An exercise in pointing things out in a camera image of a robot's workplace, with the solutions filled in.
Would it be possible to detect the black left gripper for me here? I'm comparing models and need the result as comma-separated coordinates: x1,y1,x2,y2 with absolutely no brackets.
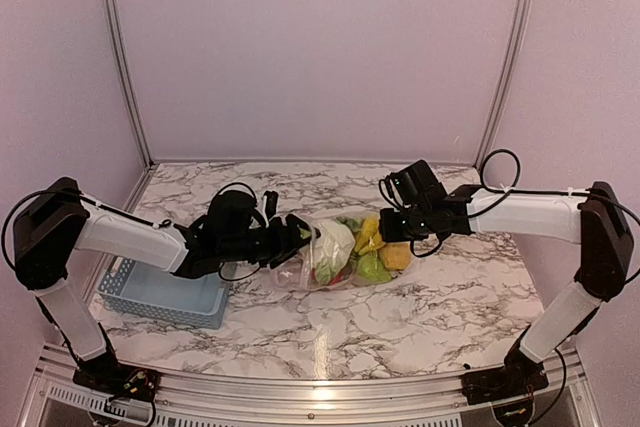
219,213,321,268

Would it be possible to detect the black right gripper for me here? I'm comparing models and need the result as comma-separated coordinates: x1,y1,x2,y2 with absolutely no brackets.
379,204,433,242

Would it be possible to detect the white green fake cabbage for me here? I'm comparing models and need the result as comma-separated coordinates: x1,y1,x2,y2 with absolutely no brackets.
311,219,355,275

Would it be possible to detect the clear zip top bag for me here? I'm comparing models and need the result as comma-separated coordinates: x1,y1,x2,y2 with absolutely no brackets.
270,213,413,292

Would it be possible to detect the red fake apple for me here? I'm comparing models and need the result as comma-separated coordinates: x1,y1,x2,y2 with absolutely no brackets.
311,268,349,288

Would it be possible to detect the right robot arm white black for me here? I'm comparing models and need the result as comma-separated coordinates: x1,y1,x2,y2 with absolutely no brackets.
378,149,639,395

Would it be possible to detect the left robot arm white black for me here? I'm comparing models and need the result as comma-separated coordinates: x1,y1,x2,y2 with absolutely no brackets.
1,177,321,392

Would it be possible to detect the yellow fake fruit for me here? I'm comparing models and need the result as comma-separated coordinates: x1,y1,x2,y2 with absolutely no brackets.
354,217,412,271

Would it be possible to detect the green fake lettuce leaf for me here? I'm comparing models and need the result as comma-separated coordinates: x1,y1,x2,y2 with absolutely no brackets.
356,252,394,284

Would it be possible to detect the light blue plastic basket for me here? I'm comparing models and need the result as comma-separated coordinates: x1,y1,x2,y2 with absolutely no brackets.
97,259,230,329

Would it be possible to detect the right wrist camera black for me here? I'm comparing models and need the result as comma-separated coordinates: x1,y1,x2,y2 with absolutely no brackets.
381,160,447,212

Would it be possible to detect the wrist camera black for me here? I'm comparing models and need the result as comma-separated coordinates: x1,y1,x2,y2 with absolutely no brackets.
262,190,279,221
381,160,447,212

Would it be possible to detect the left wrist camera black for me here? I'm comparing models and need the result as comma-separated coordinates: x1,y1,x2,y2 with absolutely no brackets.
262,190,279,221

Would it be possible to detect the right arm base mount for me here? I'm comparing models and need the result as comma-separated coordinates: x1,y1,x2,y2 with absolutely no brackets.
461,347,549,405

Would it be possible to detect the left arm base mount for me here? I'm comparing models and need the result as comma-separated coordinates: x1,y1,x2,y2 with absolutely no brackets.
73,343,159,403

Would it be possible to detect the front aluminium rail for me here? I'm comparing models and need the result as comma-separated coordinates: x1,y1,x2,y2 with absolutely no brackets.
19,344,601,427

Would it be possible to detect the right aluminium frame post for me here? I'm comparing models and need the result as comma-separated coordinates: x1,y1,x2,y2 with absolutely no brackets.
474,0,532,168

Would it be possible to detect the aluminium frame post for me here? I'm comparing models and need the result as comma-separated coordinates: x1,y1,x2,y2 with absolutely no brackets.
474,0,532,168
94,0,154,168

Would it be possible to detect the left aluminium frame post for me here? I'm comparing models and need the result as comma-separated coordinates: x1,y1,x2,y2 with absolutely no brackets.
94,0,154,168

